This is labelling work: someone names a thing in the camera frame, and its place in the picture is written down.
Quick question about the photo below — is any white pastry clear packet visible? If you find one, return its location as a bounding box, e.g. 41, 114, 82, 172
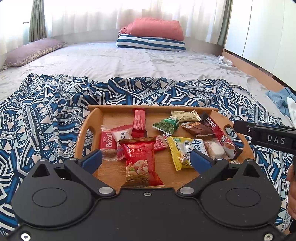
204, 138, 229, 160

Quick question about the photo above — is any dark red coffee stick packet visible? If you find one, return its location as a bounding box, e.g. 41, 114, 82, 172
200, 113, 242, 160

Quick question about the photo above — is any red Biscoff biscuit packet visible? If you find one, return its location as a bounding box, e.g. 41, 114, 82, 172
99, 125, 117, 161

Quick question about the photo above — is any yellow wafer snack packet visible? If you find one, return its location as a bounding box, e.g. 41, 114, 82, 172
166, 136, 208, 171

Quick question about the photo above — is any brown chocolate cake packet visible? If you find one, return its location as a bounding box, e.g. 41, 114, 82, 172
181, 121, 215, 138

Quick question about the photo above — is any red clear cracker packet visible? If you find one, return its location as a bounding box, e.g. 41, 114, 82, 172
154, 134, 168, 152

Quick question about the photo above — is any gold foil snack packet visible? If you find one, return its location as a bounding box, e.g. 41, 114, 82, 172
171, 110, 201, 122

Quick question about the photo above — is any pink white pastry packet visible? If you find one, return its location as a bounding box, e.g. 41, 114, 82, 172
111, 125, 133, 160

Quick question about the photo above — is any red Martha nut bag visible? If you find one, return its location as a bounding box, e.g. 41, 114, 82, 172
119, 137, 164, 188

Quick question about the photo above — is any green pea snack packet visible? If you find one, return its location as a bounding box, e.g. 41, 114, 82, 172
152, 116, 179, 136

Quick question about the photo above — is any red chocolate bar wrapper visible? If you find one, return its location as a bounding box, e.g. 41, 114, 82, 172
132, 108, 147, 138

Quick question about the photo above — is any person's right hand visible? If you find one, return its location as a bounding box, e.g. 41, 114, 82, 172
287, 164, 296, 219

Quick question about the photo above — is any light blue cloth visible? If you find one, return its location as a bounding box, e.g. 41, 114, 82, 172
265, 87, 295, 117

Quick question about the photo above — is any wooden serving tray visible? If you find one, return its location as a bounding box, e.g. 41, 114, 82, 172
74, 104, 255, 194

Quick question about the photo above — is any blue white patterned blanket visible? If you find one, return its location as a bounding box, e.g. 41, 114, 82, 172
1, 74, 284, 235

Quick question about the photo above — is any green curtain right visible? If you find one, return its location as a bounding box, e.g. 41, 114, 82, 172
217, 0, 232, 47

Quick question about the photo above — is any green curtain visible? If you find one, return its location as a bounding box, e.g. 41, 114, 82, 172
29, 0, 47, 42
217, 0, 232, 47

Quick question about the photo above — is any mauve floral pillow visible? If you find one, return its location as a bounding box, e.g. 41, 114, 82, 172
2, 38, 66, 70

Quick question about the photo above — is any striped blue white pillow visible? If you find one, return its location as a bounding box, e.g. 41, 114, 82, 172
116, 34, 186, 51

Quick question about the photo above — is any white sheer curtain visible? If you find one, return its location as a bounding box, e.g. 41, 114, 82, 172
1, 1, 226, 55

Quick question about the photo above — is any red pillow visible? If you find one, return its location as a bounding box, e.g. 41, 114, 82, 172
119, 17, 184, 41

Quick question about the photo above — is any green curtain left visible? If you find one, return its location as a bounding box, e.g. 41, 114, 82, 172
29, 0, 47, 42

